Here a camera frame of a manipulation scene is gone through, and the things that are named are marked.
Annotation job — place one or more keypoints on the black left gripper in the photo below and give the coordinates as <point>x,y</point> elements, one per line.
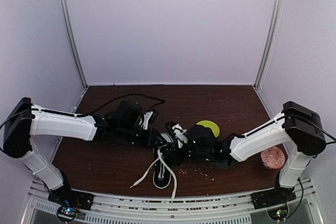
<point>150,140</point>

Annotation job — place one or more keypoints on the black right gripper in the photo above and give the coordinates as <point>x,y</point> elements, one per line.
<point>178,161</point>

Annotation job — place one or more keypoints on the black white canvas sneaker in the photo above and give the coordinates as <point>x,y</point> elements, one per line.
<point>167,156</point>

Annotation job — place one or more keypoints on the white shoelace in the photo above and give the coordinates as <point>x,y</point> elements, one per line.
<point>163,168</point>

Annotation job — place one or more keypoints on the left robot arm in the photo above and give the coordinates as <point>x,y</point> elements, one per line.
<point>28,123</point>

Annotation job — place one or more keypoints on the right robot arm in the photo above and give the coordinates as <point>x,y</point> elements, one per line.
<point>295,123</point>

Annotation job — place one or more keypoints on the lime green bowl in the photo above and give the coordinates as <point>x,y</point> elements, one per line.
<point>212,125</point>

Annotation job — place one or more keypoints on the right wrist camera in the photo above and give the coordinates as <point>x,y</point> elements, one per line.
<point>177,133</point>

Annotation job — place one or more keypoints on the front aluminium rail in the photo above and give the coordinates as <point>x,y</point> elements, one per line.
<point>228,208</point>

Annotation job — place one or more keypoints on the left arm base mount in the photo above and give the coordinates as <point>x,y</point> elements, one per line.
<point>71,205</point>

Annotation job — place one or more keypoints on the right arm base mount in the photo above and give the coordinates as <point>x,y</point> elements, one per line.
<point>275,200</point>

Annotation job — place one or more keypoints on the left aluminium frame post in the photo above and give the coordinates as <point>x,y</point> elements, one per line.
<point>72,43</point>

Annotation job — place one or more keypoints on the aluminium frame post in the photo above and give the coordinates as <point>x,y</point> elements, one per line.
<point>72,43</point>
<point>270,40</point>

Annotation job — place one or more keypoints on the right aluminium frame post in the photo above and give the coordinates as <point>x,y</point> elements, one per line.
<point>270,40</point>

